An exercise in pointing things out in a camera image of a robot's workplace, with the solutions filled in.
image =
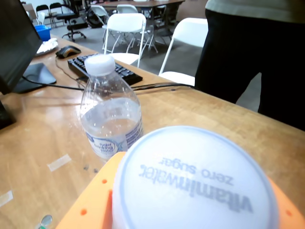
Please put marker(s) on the clear water bottle ribbed cap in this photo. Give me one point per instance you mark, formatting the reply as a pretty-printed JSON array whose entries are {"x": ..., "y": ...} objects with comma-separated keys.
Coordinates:
[{"x": 109, "y": 114}]

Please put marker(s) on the large cardboard box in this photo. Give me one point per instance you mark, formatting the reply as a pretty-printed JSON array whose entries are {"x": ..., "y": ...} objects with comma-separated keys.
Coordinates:
[{"x": 190, "y": 9}]

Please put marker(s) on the round metal disc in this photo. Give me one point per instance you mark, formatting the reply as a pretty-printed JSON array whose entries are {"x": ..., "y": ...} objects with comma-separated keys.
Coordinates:
[{"x": 47, "y": 219}]

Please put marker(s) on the black computer monitor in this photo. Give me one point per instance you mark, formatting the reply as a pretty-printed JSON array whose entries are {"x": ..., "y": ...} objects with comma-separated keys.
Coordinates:
[{"x": 16, "y": 43}]

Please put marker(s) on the person in beige shirt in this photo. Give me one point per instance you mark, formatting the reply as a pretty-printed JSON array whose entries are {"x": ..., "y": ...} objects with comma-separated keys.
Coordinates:
[{"x": 250, "y": 59}]

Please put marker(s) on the black and grey mouse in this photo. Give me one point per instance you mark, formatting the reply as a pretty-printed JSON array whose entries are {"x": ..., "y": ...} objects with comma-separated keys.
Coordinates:
[{"x": 66, "y": 51}]

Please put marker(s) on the white folding chair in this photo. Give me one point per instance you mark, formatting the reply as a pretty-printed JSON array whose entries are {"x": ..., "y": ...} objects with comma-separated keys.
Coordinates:
[
  {"x": 98, "y": 10},
  {"x": 190, "y": 31},
  {"x": 127, "y": 8},
  {"x": 126, "y": 22}
]

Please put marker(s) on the white plate with napkins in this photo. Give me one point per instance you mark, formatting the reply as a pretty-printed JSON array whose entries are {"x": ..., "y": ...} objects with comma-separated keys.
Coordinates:
[{"x": 47, "y": 46}]

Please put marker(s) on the black round fan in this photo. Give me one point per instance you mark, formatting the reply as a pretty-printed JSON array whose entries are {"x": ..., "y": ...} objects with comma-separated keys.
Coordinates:
[{"x": 94, "y": 20}]

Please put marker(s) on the blue plastic bin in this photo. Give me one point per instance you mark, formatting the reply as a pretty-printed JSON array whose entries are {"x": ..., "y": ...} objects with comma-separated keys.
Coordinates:
[{"x": 44, "y": 32}]

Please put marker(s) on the black keyboard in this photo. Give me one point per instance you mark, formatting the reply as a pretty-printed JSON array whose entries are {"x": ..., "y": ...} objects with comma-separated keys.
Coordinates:
[{"x": 126, "y": 74}]

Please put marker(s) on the black folding chair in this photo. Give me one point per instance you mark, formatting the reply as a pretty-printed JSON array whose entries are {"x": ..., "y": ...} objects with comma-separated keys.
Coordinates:
[
  {"x": 55, "y": 5},
  {"x": 43, "y": 8}
]

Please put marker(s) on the brown folding table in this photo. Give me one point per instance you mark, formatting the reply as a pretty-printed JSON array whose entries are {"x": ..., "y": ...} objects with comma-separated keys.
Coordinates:
[{"x": 143, "y": 3}]

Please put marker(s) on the vitaminwater bottle white cap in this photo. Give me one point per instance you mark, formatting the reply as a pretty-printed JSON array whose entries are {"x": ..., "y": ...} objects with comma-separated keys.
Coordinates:
[{"x": 190, "y": 179}]

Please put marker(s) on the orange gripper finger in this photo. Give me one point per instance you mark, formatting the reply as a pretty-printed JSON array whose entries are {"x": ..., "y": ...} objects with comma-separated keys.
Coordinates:
[
  {"x": 290, "y": 217},
  {"x": 95, "y": 202}
]

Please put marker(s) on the black office chair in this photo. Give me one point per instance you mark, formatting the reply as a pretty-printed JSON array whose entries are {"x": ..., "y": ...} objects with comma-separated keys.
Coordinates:
[{"x": 69, "y": 16}]

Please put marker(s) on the clear tape strip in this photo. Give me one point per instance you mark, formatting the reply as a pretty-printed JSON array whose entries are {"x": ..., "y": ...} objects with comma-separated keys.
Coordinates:
[
  {"x": 59, "y": 162},
  {"x": 5, "y": 198}
]

